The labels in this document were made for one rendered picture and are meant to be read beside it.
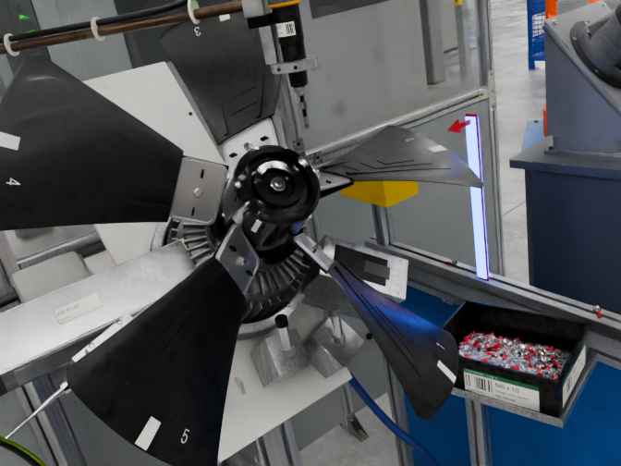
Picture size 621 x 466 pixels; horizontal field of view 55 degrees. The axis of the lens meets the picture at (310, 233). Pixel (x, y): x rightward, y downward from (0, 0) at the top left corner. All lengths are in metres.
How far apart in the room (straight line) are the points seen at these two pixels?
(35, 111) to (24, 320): 0.26
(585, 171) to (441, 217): 0.89
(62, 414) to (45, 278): 0.65
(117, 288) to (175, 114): 0.41
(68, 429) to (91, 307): 0.71
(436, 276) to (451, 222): 0.94
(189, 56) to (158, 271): 0.34
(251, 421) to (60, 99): 0.54
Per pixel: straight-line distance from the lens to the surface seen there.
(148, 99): 1.17
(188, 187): 0.83
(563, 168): 1.41
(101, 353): 0.68
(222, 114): 0.93
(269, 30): 0.84
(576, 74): 1.41
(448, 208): 2.21
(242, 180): 0.78
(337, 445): 2.17
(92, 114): 0.82
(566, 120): 1.44
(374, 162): 0.94
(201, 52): 1.00
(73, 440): 1.55
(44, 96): 0.83
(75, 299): 0.86
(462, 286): 1.27
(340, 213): 1.86
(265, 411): 0.98
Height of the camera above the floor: 1.46
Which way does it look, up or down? 23 degrees down
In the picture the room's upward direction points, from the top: 11 degrees counter-clockwise
